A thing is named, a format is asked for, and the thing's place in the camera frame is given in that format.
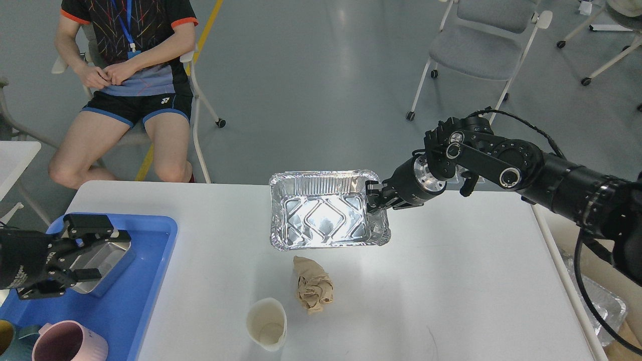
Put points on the beige plastic bin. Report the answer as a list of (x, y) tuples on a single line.
[(560, 233)]

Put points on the white side table left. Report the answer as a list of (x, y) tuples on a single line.
[(15, 158)]

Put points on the pink ribbed mug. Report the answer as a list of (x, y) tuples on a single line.
[(69, 340)]

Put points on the aluminium foil tray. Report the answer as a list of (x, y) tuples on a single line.
[(324, 209)]

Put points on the person in black shirt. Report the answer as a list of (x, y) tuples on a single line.
[(129, 52)]

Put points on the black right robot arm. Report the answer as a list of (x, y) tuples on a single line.
[(606, 208)]

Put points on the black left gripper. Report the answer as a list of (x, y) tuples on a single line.
[(25, 255)]

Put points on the crumpled brown paper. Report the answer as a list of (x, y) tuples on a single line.
[(314, 288)]

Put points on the blue plastic tray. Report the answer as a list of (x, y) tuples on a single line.
[(122, 313)]

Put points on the floor socket plate left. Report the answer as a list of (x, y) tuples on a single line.
[(455, 177)]

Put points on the dark teal mug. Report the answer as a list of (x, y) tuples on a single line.
[(17, 343)]

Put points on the grey chair right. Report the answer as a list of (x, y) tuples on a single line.
[(484, 39)]

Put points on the stainless steel square tray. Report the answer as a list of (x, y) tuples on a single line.
[(111, 259)]

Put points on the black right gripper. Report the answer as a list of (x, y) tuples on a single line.
[(411, 185)]

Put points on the white paper cup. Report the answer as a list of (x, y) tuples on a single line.
[(266, 324)]

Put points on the white chair far right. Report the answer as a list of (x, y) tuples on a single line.
[(611, 16)]

